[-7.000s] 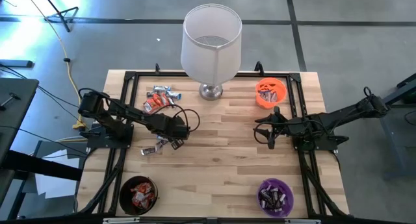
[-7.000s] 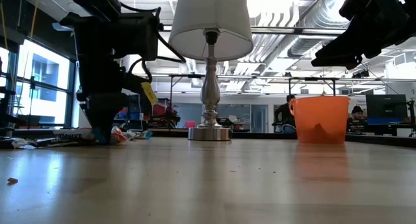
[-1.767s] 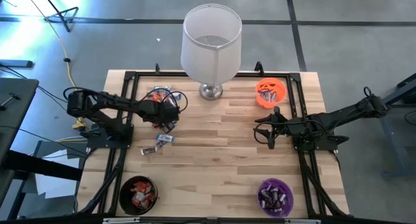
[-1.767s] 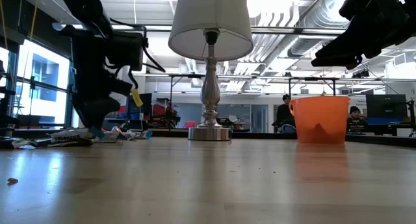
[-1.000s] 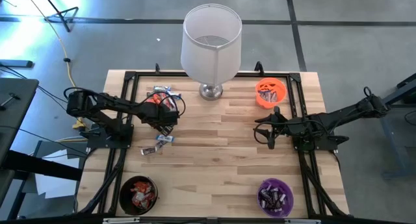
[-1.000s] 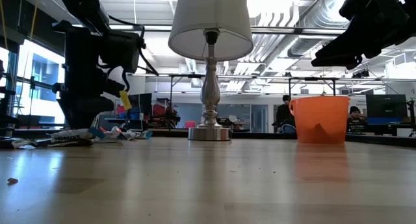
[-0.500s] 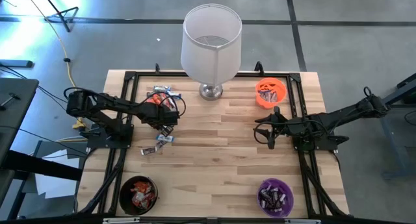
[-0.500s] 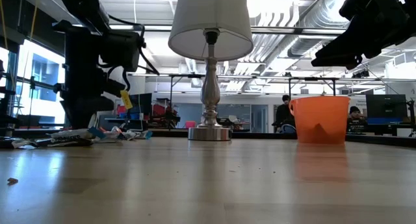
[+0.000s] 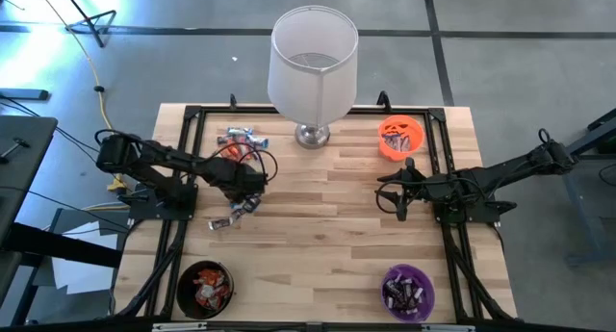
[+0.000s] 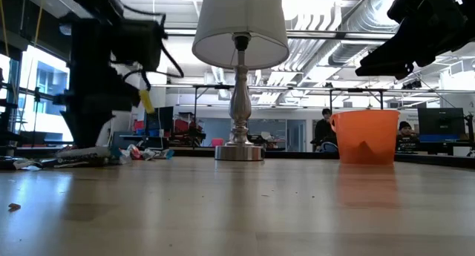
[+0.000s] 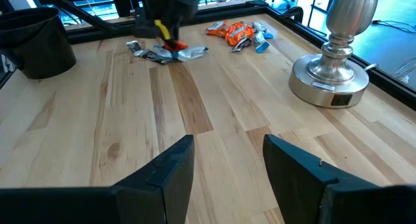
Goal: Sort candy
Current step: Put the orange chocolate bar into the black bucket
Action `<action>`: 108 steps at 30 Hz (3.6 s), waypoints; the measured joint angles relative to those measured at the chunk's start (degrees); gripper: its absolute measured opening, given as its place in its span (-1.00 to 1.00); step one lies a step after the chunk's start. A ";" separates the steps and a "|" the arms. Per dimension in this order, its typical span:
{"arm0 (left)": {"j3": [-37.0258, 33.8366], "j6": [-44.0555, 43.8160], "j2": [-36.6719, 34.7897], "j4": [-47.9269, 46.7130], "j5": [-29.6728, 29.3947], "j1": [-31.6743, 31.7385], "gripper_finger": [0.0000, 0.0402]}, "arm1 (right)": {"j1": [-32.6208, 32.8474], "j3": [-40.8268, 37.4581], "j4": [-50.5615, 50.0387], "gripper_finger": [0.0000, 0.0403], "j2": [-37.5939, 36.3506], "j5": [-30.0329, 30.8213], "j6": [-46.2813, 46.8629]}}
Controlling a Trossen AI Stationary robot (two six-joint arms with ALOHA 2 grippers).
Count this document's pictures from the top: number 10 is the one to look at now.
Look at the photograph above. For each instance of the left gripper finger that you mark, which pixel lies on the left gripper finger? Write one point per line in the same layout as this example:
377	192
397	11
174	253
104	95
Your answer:
96	128
78	128

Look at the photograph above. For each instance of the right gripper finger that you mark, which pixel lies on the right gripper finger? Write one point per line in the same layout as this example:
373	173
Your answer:
389	63

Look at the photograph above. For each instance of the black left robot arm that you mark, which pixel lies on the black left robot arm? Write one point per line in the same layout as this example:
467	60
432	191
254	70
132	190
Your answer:
92	33

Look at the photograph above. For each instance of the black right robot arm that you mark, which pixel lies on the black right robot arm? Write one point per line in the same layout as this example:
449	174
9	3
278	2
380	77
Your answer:
468	18

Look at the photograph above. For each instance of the dark brown Hershey's candy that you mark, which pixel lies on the dark brown Hershey's candy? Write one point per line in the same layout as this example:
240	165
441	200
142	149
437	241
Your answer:
15	164
79	162

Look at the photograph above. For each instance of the orange Reese's candy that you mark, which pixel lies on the orange Reese's candy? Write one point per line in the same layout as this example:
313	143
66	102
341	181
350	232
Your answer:
134	152

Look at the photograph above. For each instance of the black computer monitor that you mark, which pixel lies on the black computer monitor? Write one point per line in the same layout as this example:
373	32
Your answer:
441	120
161	120

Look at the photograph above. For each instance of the person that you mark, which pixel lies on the person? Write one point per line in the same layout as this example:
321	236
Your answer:
324	131
406	137

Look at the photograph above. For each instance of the orange pumpkin bucket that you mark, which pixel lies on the orange pumpkin bucket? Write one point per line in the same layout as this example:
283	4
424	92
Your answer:
365	137

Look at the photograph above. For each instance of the red storage bins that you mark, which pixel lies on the red storage bins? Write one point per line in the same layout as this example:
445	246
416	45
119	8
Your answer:
182	125

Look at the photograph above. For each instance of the black overhead rack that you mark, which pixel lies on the black overhead rack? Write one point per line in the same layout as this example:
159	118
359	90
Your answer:
297	88

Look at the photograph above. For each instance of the small brown crumb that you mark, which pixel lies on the small brown crumb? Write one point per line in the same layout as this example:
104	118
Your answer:
14	206

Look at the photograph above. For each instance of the blue chair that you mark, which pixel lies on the blue chair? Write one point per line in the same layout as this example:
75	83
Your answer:
330	147

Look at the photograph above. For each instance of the long ceiling light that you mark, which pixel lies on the long ceiling light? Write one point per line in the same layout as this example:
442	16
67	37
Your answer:
182	31

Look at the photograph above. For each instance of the pink storage bin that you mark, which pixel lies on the pink storage bin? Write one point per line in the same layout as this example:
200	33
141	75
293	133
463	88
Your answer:
217	142

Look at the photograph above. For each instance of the silver lamp with white shade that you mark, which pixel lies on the silver lamp with white shade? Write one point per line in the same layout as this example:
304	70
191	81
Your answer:
240	100

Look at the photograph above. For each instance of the silver ceiling duct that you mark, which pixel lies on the silver ceiling duct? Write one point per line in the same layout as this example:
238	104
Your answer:
371	22

